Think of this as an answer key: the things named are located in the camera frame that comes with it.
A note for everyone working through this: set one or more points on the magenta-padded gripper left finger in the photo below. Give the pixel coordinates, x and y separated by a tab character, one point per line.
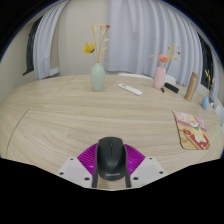
75	168

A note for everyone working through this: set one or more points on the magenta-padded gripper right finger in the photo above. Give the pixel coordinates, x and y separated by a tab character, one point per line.
146	168

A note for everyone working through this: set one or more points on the black computer mouse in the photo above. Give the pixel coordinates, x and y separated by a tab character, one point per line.
111	158

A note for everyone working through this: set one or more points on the dark blue pen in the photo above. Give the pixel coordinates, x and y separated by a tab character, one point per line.
162	90

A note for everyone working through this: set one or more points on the white remote control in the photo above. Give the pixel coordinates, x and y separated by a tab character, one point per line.
130	89

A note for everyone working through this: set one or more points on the black oblong case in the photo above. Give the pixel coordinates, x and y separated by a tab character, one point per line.
171	88

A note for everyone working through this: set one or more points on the light blue vase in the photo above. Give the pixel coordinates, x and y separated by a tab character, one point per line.
205	102

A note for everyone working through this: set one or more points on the white chair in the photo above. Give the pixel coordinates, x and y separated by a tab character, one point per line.
135	75
170	79
220	115

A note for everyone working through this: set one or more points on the pink vase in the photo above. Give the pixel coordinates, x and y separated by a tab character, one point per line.
159	78

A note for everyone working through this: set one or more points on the pale green vase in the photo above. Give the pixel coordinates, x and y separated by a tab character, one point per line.
97	78

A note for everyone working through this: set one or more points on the tan insulated bottle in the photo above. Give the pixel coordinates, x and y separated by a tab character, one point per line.
191	86

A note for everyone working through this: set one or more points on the beige dried flower stems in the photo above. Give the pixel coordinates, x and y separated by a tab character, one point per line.
209	80

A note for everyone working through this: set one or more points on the orange dried flowers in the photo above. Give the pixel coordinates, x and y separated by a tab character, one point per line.
163	59

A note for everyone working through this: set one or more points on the white curtain strip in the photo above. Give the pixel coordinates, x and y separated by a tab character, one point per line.
215	80

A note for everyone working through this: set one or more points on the yellow dried flowers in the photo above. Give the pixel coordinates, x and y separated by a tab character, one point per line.
89	48

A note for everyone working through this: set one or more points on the dark window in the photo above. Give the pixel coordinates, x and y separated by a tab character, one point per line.
30	50
206	60

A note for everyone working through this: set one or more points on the narrow white curtain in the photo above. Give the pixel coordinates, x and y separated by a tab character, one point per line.
46	43

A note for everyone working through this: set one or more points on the wide white curtain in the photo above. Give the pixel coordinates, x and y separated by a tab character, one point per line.
143	33

